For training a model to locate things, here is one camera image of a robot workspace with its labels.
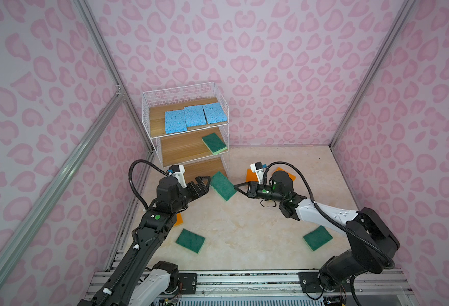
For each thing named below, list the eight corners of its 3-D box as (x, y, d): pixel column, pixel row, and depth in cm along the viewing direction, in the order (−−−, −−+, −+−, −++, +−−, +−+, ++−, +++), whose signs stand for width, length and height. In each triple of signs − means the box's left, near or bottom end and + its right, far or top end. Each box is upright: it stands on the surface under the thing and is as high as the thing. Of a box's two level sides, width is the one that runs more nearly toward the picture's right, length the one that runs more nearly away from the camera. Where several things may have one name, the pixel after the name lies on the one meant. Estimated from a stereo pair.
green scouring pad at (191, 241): (176, 243, 85) (175, 242, 84) (184, 229, 89) (183, 228, 88) (198, 254, 82) (197, 252, 81) (205, 239, 86) (205, 237, 85)
